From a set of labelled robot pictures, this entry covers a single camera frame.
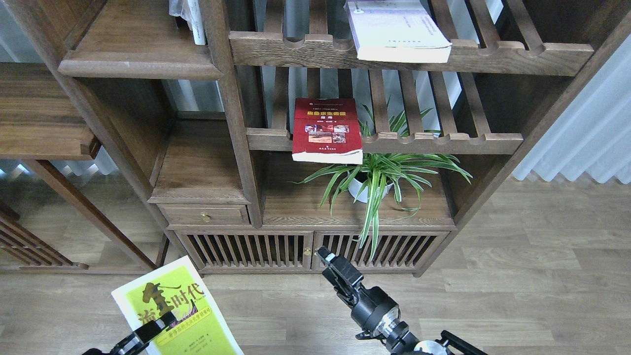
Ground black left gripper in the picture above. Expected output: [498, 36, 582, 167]
[81, 311, 177, 355]

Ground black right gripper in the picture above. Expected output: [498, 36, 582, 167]
[317, 246, 409, 341]

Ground yellow green cover book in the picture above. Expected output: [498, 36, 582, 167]
[112, 256, 244, 355]

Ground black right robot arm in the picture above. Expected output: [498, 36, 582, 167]
[317, 246, 484, 355]

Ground right slatted cabinet door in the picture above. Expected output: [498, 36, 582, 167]
[313, 231, 448, 274]

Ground slatted cabinet door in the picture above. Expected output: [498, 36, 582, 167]
[313, 231, 448, 274]
[176, 231, 314, 273]

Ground white plant pot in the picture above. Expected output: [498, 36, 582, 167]
[348, 171, 394, 203]

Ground left slatted cabinet door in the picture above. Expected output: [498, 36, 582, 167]
[176, 231, 314, 273]

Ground green spider plant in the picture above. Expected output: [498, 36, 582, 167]
[301, 114, 472, 256]

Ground small wooden drawer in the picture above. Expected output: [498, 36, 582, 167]
[157, 204, 249, 225]

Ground dark wooden bookshelf unit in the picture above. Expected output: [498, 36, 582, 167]
[2, 0, 630, 276]

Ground red cover book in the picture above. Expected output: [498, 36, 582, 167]
[291, 98, 363, 165]

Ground wooden side table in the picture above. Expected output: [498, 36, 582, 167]
[0, 63, 170, 273]

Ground white purple cover book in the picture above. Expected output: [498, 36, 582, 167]
[345, 0, 452, 64]

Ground white curtain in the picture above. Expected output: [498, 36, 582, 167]
[512, 38, 631, 184]

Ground white rolled papers in plastic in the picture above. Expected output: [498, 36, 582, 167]
[169, 0, 207, 45]

